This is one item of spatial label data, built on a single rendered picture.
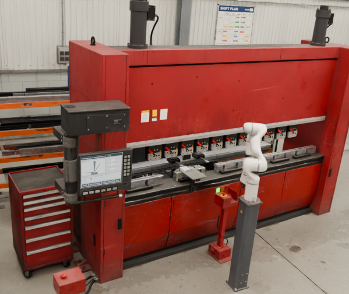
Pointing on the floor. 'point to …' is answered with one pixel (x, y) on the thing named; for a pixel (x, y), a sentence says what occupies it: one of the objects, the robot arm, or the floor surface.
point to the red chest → (39, 219)
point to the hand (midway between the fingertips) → (243, 186)
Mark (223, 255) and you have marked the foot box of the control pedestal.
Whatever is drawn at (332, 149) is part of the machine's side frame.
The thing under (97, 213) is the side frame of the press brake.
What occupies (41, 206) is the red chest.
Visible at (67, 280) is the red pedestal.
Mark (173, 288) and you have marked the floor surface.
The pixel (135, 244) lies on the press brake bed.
